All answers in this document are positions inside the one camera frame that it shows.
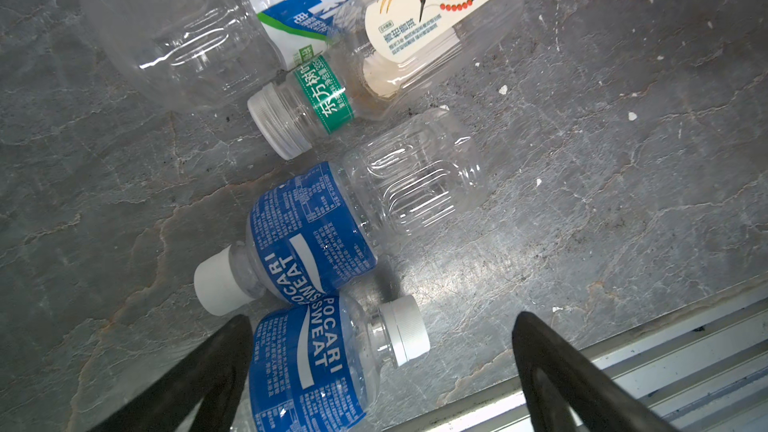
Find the crushed bottle blue label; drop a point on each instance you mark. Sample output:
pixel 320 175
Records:
pixel 318 367

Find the clear bottle blue label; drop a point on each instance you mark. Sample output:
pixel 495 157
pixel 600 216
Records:
pixel 319 230

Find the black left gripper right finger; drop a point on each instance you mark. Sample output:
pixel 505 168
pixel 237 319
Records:
pixel 559 382

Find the aluminium rail base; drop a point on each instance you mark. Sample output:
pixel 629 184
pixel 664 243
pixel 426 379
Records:
pixel 702 367

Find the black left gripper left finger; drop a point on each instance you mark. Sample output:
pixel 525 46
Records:
pixel 209 381

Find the clear bottle white barcode label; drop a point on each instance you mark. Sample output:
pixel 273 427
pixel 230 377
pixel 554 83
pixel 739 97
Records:
pixel 197 55

